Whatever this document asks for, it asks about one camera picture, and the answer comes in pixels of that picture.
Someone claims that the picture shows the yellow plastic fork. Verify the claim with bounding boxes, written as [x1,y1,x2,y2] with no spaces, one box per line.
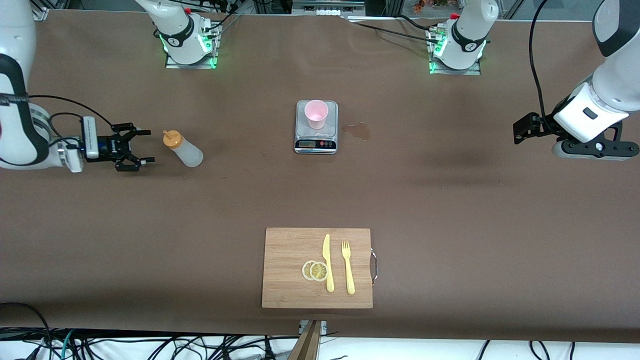
[341,240,356,295]

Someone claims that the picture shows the bamboo cutting board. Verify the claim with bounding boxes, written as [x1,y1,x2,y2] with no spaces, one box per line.
[261,227,378,309]

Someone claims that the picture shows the white power strip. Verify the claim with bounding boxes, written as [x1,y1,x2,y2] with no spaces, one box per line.
[292,0,366,17]

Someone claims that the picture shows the black table cable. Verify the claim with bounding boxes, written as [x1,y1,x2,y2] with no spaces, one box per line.
[345,17,443,48]

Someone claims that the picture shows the pink plastic cup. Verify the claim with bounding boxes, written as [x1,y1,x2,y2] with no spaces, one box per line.
[304,100,329,130]

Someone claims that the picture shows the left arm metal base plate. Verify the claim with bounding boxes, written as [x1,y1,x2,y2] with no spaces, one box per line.
[428,30,482,76]

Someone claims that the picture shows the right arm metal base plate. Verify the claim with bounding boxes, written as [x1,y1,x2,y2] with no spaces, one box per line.
[165,22,221,70]

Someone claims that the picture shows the silver digital kitchen scale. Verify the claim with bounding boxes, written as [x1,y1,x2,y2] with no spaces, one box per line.
[294,100,339,155]

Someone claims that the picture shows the teal floor cable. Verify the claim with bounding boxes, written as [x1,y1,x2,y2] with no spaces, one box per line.
[60,329,76,360]

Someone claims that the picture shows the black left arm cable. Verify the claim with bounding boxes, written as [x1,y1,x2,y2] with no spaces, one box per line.
[529,0,548,117]

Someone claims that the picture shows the wooden post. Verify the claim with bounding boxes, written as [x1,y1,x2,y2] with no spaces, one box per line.
[287,320,323,360]

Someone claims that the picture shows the yellow plastic knife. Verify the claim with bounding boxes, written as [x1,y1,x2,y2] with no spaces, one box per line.
[322,233,335,293]

